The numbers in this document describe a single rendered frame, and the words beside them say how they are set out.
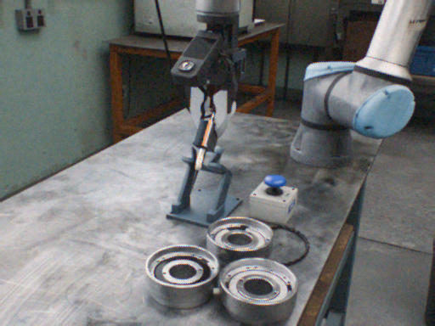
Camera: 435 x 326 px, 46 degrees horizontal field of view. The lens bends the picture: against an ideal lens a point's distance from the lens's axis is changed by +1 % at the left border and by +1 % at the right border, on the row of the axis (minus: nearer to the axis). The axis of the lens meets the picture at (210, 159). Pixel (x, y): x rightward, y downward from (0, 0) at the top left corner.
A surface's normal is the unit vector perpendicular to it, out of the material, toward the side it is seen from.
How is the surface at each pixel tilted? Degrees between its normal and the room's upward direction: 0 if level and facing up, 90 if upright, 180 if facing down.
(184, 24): 90
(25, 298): 0
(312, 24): 90
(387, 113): 97
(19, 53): 90
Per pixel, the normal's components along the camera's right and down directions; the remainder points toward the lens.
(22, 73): 0.91, 0.18
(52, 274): 0.03, -0.93
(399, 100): 0.37, 0.47
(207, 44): -0.16, -0.62
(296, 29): -0.43, 0.33
